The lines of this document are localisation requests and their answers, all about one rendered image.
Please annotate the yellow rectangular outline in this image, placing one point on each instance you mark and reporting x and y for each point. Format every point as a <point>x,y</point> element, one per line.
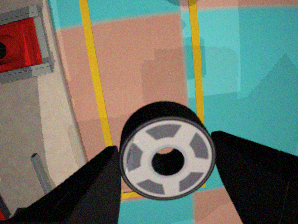
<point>194,31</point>

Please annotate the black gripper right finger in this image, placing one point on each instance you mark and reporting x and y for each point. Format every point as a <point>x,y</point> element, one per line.
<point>261,181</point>

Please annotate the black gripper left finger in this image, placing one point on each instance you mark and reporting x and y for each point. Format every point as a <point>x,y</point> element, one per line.
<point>92,195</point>

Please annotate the black and grey wheel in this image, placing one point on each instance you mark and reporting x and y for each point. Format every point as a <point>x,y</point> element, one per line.
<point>173,175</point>

